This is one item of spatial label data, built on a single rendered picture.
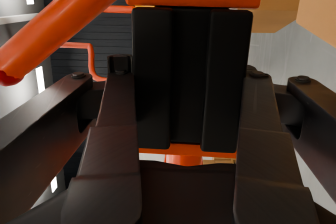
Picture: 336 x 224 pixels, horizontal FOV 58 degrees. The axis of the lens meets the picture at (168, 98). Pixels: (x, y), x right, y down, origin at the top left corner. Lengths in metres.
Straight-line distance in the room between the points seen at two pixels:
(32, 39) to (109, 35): 10.89
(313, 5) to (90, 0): 0.25
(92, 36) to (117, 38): 0.88
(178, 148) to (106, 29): 10.94
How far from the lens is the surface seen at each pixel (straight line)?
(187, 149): 0.16
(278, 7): 1.61
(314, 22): 0.36
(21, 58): 0.20
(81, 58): 11.51
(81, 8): 0.18
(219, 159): 7.32
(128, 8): 7.81
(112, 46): 11.10
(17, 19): 9.55
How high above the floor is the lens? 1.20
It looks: 4 degrees up
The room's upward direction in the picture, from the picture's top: 88 degrees counter-clockwise
